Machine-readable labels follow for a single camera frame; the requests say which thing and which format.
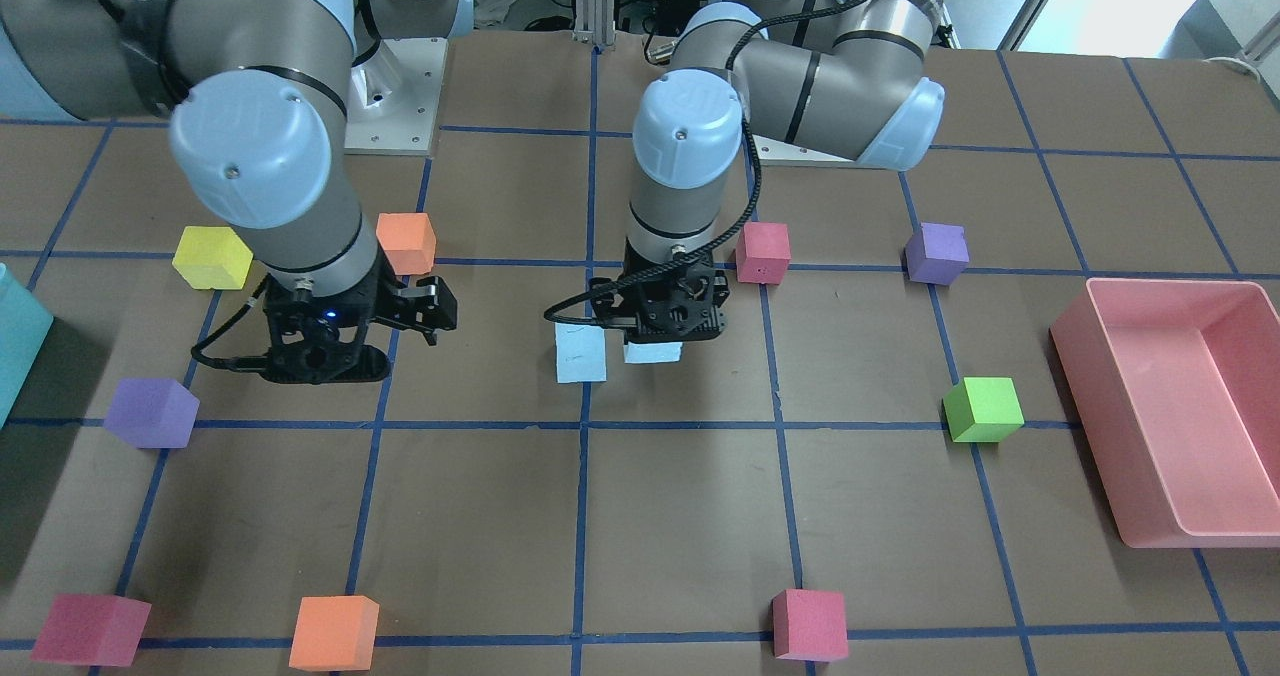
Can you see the pink block near left arm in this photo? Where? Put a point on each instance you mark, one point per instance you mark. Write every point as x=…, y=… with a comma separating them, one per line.
x=810, y=625

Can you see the teal plastic bin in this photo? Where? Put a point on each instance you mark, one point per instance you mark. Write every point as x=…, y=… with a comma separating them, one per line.
x=25, y=323

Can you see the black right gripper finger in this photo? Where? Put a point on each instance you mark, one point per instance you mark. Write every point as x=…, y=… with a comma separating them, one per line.
x=427, y=307

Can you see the light blue block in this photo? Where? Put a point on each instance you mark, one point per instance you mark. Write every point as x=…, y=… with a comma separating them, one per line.
x=580, y=354
x=660, y=352

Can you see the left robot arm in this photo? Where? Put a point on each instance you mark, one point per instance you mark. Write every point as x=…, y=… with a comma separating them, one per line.
x=839, y=77

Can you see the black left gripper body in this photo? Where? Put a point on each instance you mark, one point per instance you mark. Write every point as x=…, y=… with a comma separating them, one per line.
x=716, y=287

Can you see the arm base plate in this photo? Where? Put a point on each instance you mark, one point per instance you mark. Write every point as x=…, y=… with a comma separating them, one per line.
x=777, y=153
x=394, y=98

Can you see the pink plastic tray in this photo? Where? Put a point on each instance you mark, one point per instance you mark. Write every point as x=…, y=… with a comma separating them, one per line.
x=1177, y=386

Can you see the purple block near tray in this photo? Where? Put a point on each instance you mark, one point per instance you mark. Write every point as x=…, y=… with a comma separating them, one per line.
x=937, y=253

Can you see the dark pink block front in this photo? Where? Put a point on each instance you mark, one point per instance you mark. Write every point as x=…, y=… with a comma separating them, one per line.
x=763, y=253

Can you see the yellow foam block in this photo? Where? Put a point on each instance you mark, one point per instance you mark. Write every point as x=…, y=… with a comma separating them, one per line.
x=212, y=258

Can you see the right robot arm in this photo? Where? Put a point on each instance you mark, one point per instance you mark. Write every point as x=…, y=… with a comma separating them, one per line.
x=257, y=97

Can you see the orange block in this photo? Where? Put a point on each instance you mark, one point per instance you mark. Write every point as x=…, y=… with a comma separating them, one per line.
x=408, y=241
x=334, y=634

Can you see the orange block far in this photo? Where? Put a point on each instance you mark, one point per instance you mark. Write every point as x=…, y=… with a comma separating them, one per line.
x=334, y=634

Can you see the dark pink block far corner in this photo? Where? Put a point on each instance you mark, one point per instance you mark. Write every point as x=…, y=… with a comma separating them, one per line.
x=91, y=630

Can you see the green foam block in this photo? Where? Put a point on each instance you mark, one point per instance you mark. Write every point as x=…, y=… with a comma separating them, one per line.
x=982, y=410

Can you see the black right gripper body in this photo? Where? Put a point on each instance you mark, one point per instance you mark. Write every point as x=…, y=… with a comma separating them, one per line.
x=384, y=299

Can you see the orange block near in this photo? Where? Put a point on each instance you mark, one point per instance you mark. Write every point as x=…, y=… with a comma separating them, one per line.
x=408, y=241

